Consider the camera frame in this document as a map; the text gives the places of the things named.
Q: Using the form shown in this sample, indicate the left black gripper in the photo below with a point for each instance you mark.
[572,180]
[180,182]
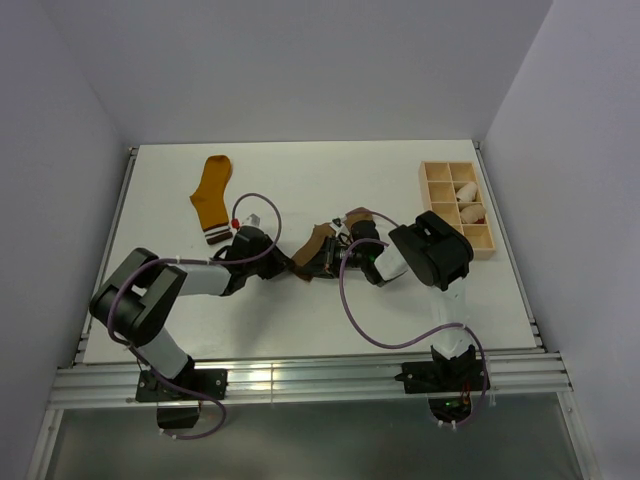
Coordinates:
[279,263]

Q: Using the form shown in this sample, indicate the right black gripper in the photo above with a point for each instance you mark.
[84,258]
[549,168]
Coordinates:
[321,265]

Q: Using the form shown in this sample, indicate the mustard striped sock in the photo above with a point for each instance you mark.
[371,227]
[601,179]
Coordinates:
[208,199]

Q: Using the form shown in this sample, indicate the brown sock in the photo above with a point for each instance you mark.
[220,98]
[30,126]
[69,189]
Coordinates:
[319,233]

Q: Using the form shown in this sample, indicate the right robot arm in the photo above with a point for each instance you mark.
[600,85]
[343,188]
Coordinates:
[432,249]

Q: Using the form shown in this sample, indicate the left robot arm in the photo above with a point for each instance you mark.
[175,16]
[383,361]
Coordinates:
[134,303]

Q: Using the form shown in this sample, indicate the wooden compartment box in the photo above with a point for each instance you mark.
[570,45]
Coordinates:
[439,182]

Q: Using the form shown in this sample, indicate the lower rolled cream sock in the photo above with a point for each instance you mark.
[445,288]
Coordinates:
[473,214]

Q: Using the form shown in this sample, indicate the rolled cream sock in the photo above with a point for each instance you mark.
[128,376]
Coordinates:
[473,214]
[467,193]

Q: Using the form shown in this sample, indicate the upper rolled cream sock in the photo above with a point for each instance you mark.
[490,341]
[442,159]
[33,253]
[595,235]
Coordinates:
[467,193]

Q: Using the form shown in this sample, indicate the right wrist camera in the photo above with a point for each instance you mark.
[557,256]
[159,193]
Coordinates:
[339,225]

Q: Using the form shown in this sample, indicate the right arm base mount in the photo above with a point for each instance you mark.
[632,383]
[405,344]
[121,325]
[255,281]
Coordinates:
[456,377]

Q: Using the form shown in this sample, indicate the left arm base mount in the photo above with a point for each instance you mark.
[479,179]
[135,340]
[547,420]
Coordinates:
[180,401]

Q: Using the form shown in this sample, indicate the aluminium frame rail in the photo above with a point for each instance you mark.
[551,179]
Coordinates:
[355,378]

